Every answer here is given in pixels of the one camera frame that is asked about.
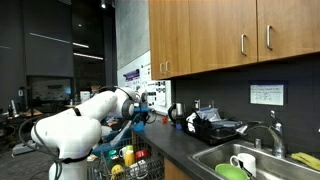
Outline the ceiling light strip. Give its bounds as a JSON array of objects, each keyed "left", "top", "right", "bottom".
[
  {"left": 72, "top": 41, "right": 91, "bottom": 50},
  {"left": 28, "top": 31, "right": 72, "bottom": 45},
  {"left": 72, "top": 51, "right": 105, "bottom": 62}
]

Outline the yellow sponge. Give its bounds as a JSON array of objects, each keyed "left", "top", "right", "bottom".
[{"left": 290, "top": 151, "right": 320, "bottom": 172}]

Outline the dark green plastic cup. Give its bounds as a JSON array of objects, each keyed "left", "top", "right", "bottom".
[{"left": 107, "top": 149, "right": 119, "bottom": 165}]

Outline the crumpled clear plastic bag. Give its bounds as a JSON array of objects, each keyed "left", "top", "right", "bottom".
[{"left": 185, "top": 106, "right": 223, "bottom": 133}]

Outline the poster with purple header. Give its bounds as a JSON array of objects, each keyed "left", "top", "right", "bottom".
[{"left": 122, "top": 68, "right": 141, "bottom": 83}]

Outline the wooden upper cabinet door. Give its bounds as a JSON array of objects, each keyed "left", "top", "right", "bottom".
[
  {"left": 148, "top": 0, "right": 165, "bottom": 81},
  {"left": 256, "top": 0, "right": 320, "bottom": 63},
  {"left": 188, "top": 0, "right": 259, "bottom": 74},
  {"left": 163, "top": 0, "right": 191, "bottom": 79}
]

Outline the stainless steel sink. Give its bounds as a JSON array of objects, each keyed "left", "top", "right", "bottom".
[{"left": 187, "top": 139, "right": 320, "bottom": 180}]

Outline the white mug with dark print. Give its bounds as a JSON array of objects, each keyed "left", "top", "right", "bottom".
[{"left": 229, "top": 152, "right": 257, "bottom": 178}]

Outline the chrome kitchen faucet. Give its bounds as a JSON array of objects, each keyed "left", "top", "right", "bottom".
[{"left": 244, "top": 109, "right": 287, "bottom": 160}]

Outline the steel and black kettle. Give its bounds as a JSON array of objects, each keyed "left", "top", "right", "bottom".
[{"left": 167, "top": 102, "right": 187, "bottom": 130}]

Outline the metal wire dishwasher rack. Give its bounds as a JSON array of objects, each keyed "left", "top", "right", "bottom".
[{"left": 87, "top": 134, "right": 166, "bottom": 180}]

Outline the white mug with dark stripe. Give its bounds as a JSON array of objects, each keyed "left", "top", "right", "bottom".
[{"left": 128, "top": 159, "right": 150, "bottom": 180}]

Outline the wooden lower cabinet door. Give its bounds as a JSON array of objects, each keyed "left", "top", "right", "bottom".
[{"left": 163, "top": 157, "right": 193, "bottom": 180}]

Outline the wall power outlet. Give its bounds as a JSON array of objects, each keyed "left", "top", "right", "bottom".
[{"left": 193, "top": 98, "right": 202, "bottom": 111}]

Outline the large white research poster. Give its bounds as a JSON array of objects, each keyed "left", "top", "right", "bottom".
[{"left": 140, "top": 64, "right": 168, "bottom": 108}]

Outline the blue plastic bowl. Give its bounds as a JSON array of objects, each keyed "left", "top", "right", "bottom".
[{"left": 132, "top": 122, "right": 147, "bottom": 133}]

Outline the red plastic bowl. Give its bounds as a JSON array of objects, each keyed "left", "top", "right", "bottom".
[{"left": 134, "top": 148, "right": 151, "bottom": 162}]

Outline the plain white mug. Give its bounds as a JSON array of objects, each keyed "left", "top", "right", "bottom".
[{"left": 118, "top": 146, "right": 128, "bottom": 160}]

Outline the small metal sink knob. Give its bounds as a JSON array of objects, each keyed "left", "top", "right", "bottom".
[{"left": 253, "top": 137, "right": 263, "bottom": 150}]

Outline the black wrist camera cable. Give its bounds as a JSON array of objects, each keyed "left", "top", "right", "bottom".
[{"left": 146, "top": 111, "right": 158, "bottom": 126}]

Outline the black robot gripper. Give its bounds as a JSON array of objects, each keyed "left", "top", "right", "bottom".
[{"left": 139, "top": 111, "right": 150, "bottom": 127}]

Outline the white paper wall sign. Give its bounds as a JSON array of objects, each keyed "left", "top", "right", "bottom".
[{"left": 249, "top": 83, "right": 285, "bottom": 107}]

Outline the green plastic bowl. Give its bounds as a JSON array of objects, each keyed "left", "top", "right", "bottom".
[{"left": 214, "top": 162, "right": 250, "bottom": 180}]

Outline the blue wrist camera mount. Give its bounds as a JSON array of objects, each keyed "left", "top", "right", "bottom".
[{"left": 133, "top": 106, "right": 152, "bottom": 114}]

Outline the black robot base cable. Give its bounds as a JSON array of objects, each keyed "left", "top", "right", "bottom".
[{"left": 17, "top": 114, "right": 65, "bottom": 180}]

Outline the black dish drying rack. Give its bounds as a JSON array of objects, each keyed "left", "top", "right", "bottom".
[{"left": 184, "top": 109, "right": 242, "bottom": 147}]

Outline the wooden cabinet door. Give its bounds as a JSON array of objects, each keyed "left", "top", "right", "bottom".
[
  {"left": 188, "top": 0, "right": 259, "bottom": 74},
  {"left": 163, "top": 157, "right": 193, "bottom": 180},
  {"left": 256, "top": 0, "right": 320, "bottom": 63},
  {"left": 163, "top": 0, "right": 191, "bottom": 79},
  {"left": 148, "top": 0, "right": 165, "bottom": 81}
]

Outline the wall whiteboard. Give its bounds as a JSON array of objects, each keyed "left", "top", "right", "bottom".
[{"left": 116, "top": 49, "right": 173, "bottom": 116}]

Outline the all yellow mug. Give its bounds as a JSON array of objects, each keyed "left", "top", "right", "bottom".
[{"left": 110, "top": 163, "right": 125, "bottom": 178}]

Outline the white box appliance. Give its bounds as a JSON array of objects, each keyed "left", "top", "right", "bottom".
[{"left": 79, "top": 90, "right": 92, "bottom": 103}]

